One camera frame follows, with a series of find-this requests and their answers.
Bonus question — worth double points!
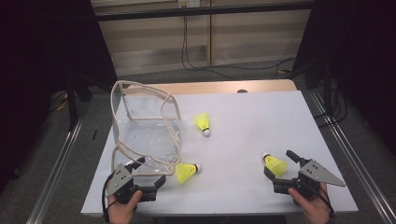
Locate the black wall cable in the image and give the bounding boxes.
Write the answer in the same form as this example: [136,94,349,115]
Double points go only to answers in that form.
[185,15,297,72]
[181,15,241,82]

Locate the person's right hand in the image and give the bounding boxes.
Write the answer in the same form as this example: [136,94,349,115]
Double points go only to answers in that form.
[288,183,332,224]

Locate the beige wooden shelf unit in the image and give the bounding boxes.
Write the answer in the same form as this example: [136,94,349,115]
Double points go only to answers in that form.
[90,0,312,77]

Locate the black floor cables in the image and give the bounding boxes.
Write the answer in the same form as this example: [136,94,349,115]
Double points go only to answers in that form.
[314,90,348,129]

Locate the clear plastic bag beige trim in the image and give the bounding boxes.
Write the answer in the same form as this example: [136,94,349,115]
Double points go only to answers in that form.
[110,79,183,177]

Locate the yellow shuttlecock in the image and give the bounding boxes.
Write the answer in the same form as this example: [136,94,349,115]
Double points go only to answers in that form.
[193,112,212,138]
[175,162,203,185]
[262,152,289,177]

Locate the hand-held gripper cable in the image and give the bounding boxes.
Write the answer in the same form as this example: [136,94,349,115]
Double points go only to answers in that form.
[101,172,118,223]
[306,183,336,218]

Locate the right hand-held gripper cable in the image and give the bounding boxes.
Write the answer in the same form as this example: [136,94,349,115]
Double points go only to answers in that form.
[306,183,336,218]

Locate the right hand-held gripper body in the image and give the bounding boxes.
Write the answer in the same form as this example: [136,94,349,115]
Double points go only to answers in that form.
[272,158,347,200]

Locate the white power outlet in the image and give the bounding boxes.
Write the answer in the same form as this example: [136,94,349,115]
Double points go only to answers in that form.
[177,0,201,8]

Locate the black metal crossbar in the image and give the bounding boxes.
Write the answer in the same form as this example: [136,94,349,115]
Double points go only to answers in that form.
[92,1,316,22]

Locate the left hand-held gripper cable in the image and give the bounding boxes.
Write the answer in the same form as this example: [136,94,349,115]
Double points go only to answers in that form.
[101,172,118,223]

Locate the dark curtain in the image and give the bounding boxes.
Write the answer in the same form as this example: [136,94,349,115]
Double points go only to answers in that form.
[292,0,396,150]
[0,0,119,188]

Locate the aluminium floor rail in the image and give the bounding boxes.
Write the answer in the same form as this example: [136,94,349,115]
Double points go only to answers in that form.
[26,102,90,224]
[311,91,396,224]

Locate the black metal stand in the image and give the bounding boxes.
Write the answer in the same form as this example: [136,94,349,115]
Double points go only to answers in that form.
[322,59,333,117]
[66,74,94,132]

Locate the person's left hand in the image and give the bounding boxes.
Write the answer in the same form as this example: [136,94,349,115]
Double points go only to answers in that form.
[106,189,144,224]

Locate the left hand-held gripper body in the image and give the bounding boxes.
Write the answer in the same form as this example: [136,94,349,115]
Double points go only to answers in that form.
[105,163,158,205]

